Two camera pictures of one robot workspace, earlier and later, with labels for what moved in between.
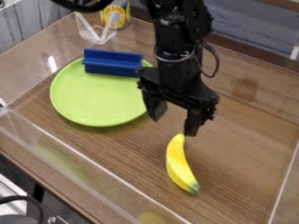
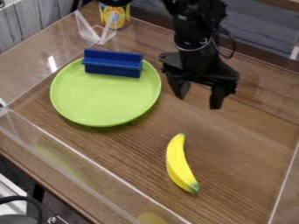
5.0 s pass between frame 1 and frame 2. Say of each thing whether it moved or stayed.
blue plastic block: stayed
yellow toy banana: stayed
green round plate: stayed
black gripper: moved
